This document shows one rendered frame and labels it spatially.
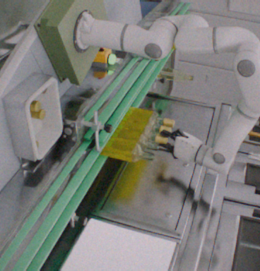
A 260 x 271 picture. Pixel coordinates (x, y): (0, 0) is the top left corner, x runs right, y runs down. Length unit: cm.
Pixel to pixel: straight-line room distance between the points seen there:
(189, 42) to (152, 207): 60
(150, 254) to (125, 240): 10
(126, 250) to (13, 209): 38
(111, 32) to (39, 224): 64
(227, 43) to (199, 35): 9
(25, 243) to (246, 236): 77
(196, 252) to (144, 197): 30
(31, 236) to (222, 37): 79
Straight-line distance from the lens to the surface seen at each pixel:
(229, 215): 131
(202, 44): 101
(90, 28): 113
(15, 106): 97
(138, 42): 106
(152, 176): 134
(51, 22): 105
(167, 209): 123
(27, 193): 106
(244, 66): 94
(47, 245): 103
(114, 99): 129
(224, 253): 120
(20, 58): 104
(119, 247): 112
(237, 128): 109
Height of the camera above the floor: 135
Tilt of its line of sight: 15 degrees down
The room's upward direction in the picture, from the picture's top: 103 degrees clockwise
